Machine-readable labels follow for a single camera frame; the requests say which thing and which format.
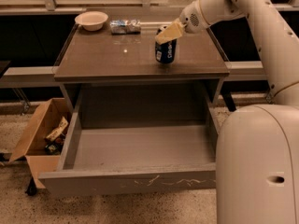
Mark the white paper bowl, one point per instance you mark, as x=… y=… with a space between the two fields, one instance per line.
x=91 y=20

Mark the brown cardboard box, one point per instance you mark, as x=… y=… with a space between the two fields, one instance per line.
x=31 y=145

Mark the grey wall ledge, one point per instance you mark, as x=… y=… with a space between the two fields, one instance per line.
x=28 y=77

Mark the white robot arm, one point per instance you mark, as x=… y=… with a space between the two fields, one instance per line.
x=257 y=157

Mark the snack packet in box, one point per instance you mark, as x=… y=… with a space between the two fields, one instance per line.
x=55 y=133

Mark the silver blue snack bag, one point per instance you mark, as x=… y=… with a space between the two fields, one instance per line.
x=125 y=27

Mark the open grey drawer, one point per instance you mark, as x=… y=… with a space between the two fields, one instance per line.
x=134 y=139

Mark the blue pepsi can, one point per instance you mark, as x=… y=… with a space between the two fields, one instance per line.
x=165 y=53

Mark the grey cabinet with glass top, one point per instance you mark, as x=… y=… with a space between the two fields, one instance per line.
x=88 y=49

